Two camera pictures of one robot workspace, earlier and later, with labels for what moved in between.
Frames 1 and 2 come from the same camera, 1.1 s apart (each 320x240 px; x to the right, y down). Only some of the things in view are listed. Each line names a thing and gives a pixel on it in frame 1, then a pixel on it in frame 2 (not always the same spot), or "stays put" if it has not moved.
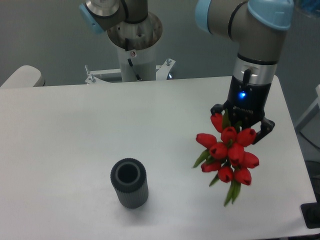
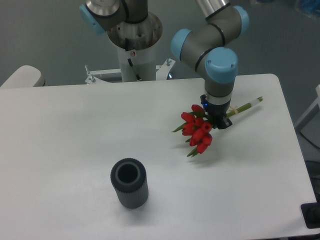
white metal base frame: x=162 y=72 stays put
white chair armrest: x=27 y=76 stays put
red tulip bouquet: x=226 y=158 to x=197 y=126
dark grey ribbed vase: x=129 y=178 stays put
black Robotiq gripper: x=246 y=103 to x=216 y=110
